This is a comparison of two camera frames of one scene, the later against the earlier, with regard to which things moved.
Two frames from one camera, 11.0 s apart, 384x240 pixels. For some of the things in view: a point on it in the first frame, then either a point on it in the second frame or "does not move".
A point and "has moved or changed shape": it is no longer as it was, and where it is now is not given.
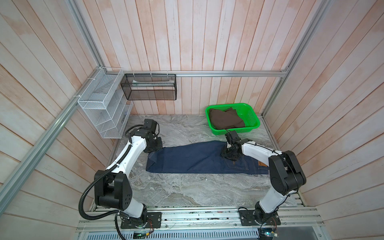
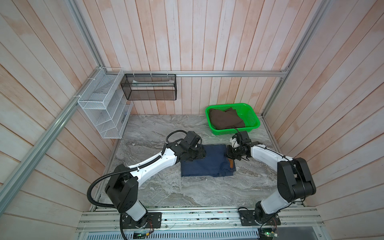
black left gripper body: (156, 145) -> (196, 152)
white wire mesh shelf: (102, 98) does not move
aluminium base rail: (297, 223) does not move
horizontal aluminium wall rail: (196, 73) does not move
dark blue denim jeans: (202, 156) has moved or changed shape
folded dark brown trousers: (229, 119) does not move
